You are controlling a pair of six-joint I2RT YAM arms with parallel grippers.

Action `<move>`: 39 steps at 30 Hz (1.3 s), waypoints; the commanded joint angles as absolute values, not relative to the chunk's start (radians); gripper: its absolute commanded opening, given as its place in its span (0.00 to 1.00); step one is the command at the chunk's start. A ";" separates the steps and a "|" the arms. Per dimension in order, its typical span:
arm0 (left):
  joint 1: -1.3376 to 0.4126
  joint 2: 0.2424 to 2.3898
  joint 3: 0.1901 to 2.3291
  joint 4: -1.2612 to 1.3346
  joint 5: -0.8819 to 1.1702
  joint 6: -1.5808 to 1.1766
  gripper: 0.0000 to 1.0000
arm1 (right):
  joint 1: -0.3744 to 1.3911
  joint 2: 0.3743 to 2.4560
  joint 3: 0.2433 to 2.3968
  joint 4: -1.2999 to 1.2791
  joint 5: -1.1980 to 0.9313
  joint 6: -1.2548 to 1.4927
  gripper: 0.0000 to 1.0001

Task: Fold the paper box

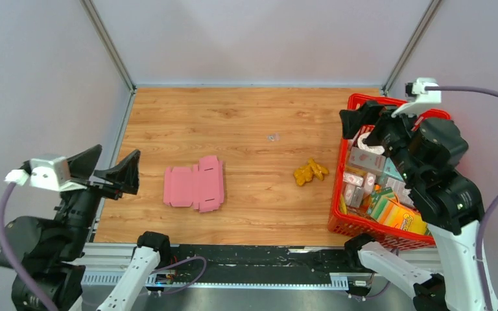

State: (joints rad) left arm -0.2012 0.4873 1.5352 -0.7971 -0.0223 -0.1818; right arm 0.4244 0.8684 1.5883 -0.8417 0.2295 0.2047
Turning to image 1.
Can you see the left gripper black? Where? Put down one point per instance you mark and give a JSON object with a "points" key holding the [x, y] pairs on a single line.
{"points": [[124, 175]]}

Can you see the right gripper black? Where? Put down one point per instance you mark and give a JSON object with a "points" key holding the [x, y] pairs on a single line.
{"points": [[369, 113]]}

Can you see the pink paper box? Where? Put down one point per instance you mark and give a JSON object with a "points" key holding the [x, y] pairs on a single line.
{"points": [[200, 186]]}

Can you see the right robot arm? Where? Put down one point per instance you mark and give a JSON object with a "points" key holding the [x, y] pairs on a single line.
{"points": [[426, 153]]}

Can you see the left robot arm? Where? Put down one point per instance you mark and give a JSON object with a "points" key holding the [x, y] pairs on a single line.
{"points": [[43, 251]]}

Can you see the pink grey snack box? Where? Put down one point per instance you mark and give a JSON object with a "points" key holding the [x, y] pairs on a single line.
{"points": [[366, 161]]}

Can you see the teal snack box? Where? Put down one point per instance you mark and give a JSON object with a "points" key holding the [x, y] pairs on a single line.
{"points": [[390, 171]]}

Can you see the green snack box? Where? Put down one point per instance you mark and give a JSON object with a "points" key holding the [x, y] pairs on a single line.
{"points": [[379, 200]]}

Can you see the pink white roll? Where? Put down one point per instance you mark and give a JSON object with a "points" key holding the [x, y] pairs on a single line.
{"points": [[379, 150]]}

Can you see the red plastic basket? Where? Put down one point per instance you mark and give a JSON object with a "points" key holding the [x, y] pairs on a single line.
{"points": [[352, 225]]}

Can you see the yellow fried food toy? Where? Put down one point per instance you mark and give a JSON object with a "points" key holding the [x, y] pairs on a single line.
{"points": [[306, 173]]}

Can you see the small clear plastic bag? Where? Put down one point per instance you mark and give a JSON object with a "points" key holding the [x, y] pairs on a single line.
{"points": [[273, 137]]}

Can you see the orange juice carton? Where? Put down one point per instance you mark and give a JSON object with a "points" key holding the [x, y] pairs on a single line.
{"points": [[398, 216]]}

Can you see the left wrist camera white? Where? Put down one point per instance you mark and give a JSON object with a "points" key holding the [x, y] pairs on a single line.
{"points": [[49, 172]]}

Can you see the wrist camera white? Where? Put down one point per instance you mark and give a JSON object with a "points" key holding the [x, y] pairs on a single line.
{"points": [[49, 172], [419, 99]]}

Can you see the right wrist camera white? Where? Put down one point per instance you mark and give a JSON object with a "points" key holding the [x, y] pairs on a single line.
{"points": [[419, 99]]}

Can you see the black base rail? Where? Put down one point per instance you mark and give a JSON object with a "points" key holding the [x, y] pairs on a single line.
{"points": [[245, 267]]}

